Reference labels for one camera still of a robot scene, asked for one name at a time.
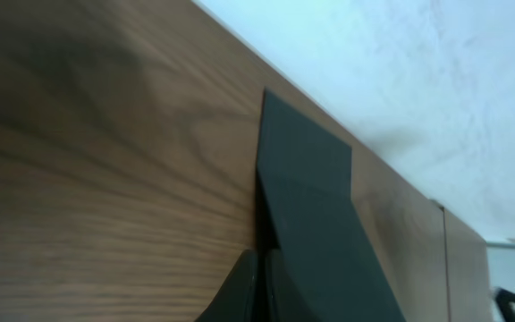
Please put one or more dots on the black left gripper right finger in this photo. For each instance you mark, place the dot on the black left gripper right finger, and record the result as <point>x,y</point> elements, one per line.
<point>285,302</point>

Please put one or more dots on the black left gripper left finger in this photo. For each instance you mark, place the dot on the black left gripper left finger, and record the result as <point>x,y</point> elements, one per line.
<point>234,300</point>

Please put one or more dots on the dark green box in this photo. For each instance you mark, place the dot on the dark green box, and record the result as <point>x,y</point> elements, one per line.
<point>304,173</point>

